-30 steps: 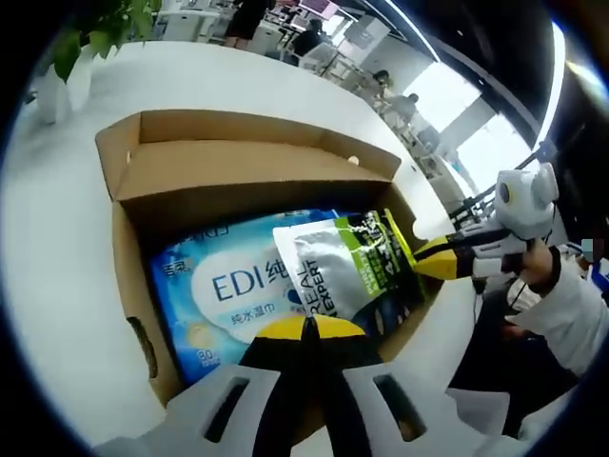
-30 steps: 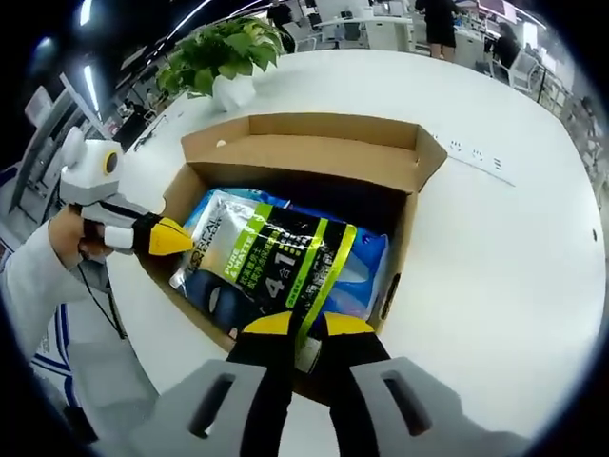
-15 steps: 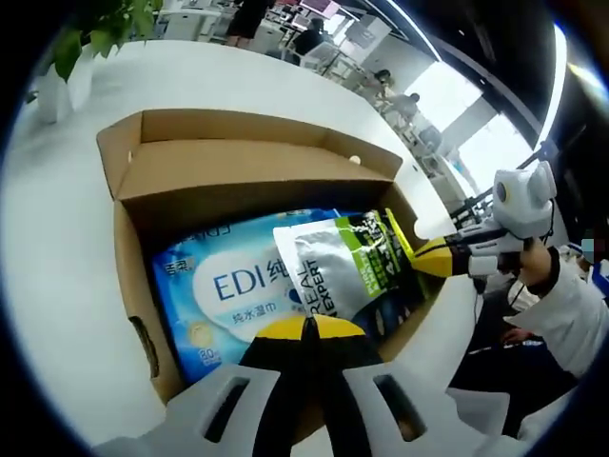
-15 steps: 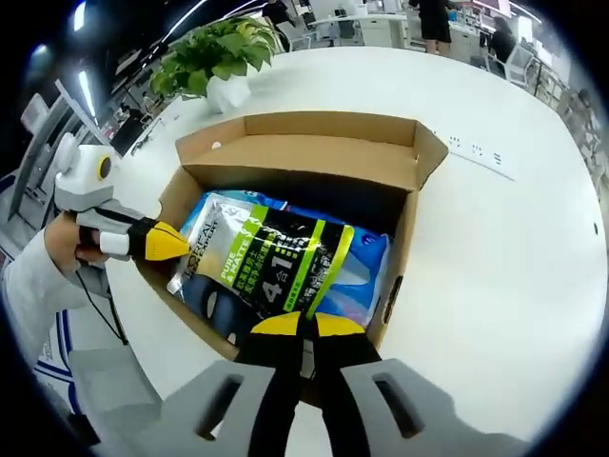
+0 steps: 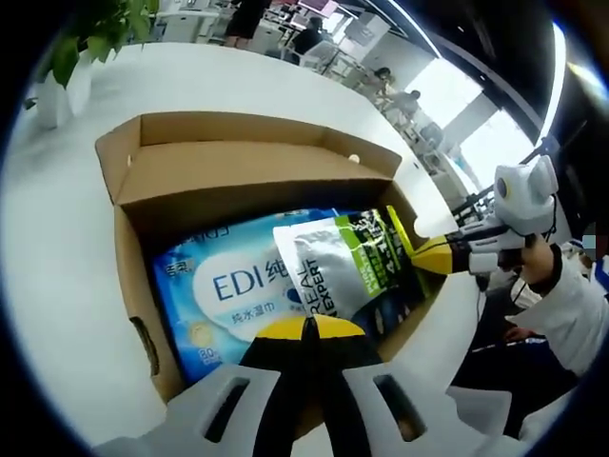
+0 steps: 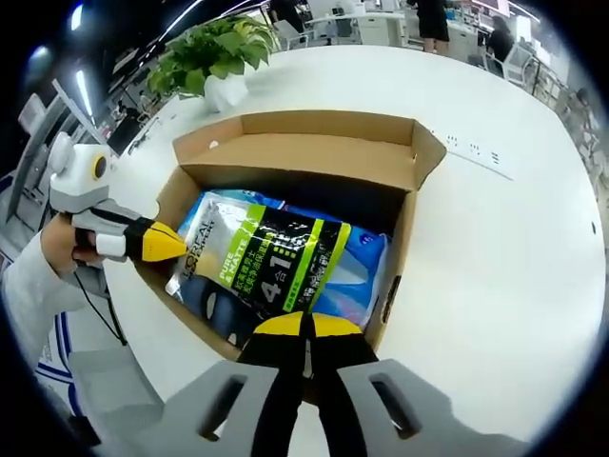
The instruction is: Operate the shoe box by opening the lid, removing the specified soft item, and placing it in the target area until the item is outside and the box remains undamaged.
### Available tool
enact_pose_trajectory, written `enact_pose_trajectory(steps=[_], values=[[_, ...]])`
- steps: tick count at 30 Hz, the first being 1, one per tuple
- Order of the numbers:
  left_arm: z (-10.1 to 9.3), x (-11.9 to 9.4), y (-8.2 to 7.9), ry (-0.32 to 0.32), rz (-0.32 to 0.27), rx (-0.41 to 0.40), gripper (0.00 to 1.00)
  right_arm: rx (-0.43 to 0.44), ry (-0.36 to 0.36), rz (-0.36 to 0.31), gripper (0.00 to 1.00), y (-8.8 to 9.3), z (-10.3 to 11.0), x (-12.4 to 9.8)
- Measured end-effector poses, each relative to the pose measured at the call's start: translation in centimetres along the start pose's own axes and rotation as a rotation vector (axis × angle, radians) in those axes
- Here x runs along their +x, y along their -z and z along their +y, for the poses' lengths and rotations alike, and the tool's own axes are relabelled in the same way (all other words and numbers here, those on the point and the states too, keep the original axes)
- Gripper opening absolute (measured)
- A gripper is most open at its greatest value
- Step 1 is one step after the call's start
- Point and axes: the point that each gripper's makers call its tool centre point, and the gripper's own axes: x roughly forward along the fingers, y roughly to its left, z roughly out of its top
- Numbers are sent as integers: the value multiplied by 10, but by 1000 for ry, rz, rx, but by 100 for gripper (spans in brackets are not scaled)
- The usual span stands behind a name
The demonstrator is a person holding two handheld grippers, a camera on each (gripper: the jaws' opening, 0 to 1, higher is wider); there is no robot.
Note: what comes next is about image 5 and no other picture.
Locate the silver green pouch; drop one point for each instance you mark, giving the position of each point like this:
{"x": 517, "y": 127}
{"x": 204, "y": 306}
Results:
{"x": 333, "y": 266}

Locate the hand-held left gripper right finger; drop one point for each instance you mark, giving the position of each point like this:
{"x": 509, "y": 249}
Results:
{"x": 404, "y": 409}

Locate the person's torso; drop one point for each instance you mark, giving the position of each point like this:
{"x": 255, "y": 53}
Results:
{"x": 495, "y": 381}

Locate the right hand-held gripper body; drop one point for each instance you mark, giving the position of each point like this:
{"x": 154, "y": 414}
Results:
{"x": 525, "y": 197}

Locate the green potted plant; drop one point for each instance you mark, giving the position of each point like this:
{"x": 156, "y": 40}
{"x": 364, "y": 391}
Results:
{"x": 71, "y": 52}

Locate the blue wet wipes pack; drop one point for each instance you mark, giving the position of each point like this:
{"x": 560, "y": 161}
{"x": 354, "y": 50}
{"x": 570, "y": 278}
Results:
{"x": 228, "y": 295}

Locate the brown cardboard shoe box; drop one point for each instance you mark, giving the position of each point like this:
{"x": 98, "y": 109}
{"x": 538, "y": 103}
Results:
{"x": 143, "y": 214}

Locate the person's right hand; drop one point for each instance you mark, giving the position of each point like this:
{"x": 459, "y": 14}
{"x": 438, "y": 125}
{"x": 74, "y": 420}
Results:
{"x": 537, "y": 259}

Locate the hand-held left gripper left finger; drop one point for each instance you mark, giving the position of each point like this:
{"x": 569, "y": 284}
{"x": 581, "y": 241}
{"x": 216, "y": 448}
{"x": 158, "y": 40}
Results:
{"x": 214, "y": 414}

